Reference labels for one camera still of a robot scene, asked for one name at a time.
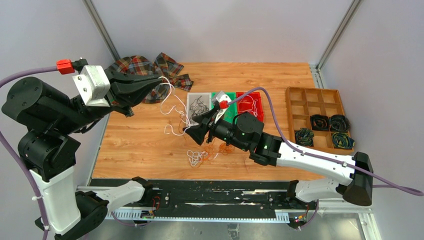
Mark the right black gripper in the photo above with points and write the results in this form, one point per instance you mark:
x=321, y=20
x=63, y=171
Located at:
x=198, y=132

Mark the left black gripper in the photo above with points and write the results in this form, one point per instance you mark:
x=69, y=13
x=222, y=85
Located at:
x=123, y=94

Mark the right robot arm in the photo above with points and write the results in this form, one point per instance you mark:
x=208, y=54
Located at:
x=347, y=177

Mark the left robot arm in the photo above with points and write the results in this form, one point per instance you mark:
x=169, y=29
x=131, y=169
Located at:
x=47, y=152

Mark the white plastic bin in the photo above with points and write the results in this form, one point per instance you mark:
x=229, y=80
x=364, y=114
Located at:
x=197, y=103

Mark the green plastic bin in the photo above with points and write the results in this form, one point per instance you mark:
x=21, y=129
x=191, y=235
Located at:
x=232, y=110

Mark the plaid cloth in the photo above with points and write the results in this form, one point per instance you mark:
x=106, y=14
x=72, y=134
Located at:
x=163, y=65

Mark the red plastic bin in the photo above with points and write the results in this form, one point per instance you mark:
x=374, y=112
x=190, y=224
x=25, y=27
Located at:
x=252, y=104

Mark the wooden compartment tray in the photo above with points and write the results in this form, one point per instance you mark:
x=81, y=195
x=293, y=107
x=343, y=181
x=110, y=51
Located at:
x=317, y=119

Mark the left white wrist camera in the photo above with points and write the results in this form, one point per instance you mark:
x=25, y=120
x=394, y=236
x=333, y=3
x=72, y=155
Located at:
x=93, y=85

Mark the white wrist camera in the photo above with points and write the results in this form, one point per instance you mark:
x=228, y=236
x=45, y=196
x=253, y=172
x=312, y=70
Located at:
x=93, y=85
x=223, y=105

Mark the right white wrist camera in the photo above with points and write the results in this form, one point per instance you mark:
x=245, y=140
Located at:
x=223, y=105

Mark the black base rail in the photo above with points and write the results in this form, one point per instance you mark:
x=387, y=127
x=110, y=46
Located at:
x=221, y=200

